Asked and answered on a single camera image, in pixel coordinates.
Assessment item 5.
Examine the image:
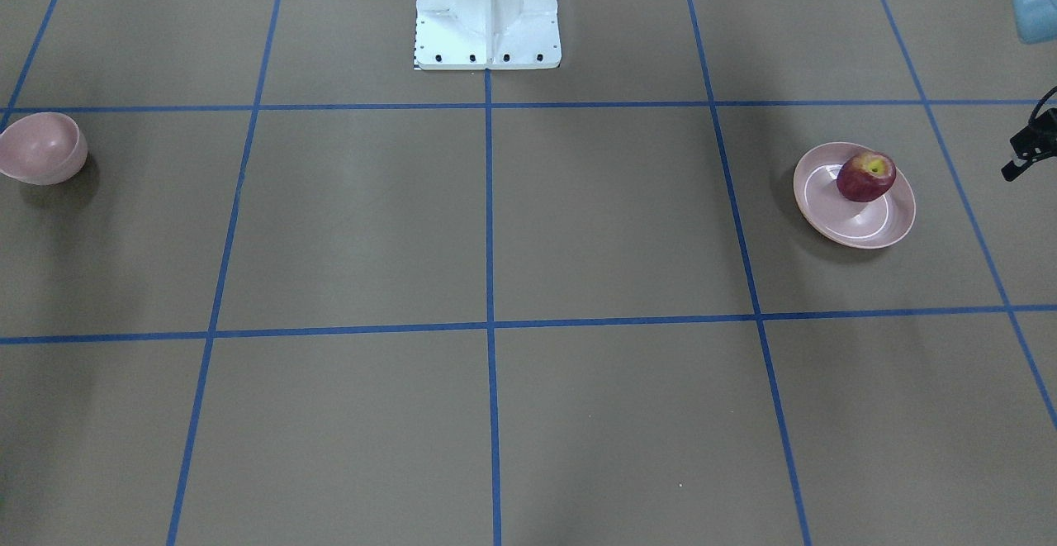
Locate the red apple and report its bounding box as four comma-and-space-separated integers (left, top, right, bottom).
836, 150, 898, 203

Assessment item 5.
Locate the pink bowl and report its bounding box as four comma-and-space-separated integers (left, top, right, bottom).
1, 111, 89, 186

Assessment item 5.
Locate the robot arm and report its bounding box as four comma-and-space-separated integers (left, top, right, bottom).
1001, 0, 1056, 182

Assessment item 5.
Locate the pink plate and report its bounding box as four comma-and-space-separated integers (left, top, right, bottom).
792, 142, 917, 249

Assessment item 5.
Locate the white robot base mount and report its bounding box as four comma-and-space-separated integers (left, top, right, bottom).
413, 0, 562, 71

